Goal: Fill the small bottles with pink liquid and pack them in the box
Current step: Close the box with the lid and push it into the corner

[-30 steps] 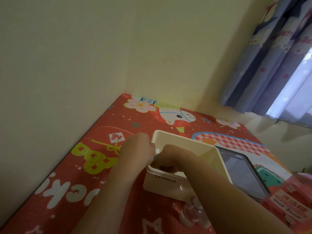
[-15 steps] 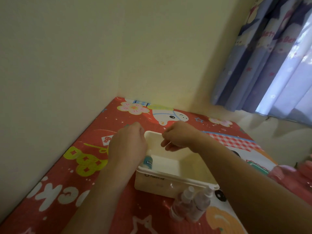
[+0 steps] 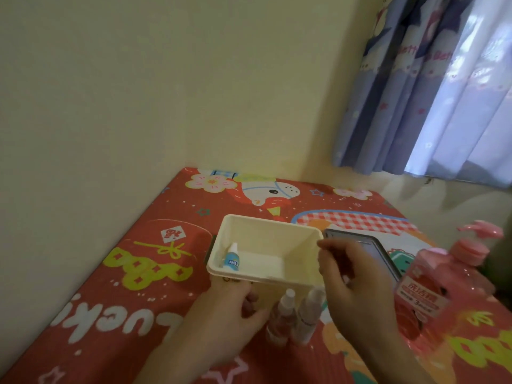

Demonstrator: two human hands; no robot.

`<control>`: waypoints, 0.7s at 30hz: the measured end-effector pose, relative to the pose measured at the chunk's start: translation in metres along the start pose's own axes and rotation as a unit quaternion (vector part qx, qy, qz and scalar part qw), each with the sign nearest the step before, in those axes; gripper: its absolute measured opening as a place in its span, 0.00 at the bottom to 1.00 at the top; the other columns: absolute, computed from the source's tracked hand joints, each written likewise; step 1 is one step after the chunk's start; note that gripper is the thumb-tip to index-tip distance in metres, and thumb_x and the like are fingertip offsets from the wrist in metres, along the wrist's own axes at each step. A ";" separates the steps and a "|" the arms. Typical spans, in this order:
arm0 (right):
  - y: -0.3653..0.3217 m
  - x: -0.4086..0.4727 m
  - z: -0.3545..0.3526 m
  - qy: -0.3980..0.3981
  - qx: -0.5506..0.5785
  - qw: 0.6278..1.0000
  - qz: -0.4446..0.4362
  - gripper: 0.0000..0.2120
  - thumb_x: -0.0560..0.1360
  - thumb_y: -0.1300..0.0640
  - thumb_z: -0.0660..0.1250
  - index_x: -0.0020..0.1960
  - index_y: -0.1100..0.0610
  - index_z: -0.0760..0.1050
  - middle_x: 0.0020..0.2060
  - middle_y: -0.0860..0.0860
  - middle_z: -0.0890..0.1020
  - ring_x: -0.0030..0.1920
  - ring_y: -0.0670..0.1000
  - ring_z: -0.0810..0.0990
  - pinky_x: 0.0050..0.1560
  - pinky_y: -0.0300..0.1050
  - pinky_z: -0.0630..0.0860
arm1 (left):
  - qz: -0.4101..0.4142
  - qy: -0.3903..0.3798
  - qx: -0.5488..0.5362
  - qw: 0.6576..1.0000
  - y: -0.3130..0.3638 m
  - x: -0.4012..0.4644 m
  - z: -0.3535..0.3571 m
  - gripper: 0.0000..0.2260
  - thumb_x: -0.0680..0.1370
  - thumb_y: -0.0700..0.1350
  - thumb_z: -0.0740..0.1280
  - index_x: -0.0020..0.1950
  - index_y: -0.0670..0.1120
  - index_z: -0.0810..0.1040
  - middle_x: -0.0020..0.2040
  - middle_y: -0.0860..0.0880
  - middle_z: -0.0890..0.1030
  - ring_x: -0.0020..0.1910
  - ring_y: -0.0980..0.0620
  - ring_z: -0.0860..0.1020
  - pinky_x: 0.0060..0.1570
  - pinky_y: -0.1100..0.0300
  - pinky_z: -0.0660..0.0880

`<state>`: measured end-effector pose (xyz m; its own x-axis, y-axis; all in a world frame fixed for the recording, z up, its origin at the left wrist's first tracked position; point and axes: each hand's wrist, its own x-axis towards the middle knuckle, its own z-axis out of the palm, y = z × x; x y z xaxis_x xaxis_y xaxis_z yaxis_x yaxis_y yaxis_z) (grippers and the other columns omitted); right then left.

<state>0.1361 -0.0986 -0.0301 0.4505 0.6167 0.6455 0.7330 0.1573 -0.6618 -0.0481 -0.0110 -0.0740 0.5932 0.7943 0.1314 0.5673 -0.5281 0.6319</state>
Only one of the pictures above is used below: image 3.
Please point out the person's right hand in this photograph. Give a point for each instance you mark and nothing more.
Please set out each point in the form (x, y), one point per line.
(360, 291)

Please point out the person's left hand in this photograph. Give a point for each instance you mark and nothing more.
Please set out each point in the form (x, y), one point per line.
(220, 319)

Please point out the person's left fingers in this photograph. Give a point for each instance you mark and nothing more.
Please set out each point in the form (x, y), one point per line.
(256, 307)

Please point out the person's right thumb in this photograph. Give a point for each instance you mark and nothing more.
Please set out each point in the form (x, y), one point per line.
(334, 245)

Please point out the white plastic storage bin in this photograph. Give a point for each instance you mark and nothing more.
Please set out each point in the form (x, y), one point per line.
(272, 243)

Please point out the person's right forearm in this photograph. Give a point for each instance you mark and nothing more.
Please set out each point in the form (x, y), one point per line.
(396, 363)

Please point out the person's left forearm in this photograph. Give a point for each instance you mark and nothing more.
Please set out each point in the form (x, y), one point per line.
(176, 363)

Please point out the small pink spray bottle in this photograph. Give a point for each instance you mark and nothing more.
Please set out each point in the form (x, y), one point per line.
(281, 319)

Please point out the black smartphone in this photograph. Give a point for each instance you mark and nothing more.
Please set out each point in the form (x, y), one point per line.
(380, 251)

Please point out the small blue label dropper bottle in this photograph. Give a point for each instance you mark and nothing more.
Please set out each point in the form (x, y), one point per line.
(231, 260)

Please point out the small white spray bottle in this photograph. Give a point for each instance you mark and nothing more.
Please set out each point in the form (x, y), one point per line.
(308, 317)

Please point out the pink pump bottle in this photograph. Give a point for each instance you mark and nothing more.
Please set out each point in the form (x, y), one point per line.
(448, 279)

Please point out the red cartoon print tablecloth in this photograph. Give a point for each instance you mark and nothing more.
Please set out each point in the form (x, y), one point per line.
(120, 311)

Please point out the purple cartoon print curtain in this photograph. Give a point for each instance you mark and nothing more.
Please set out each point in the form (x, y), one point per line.
(424, 95)

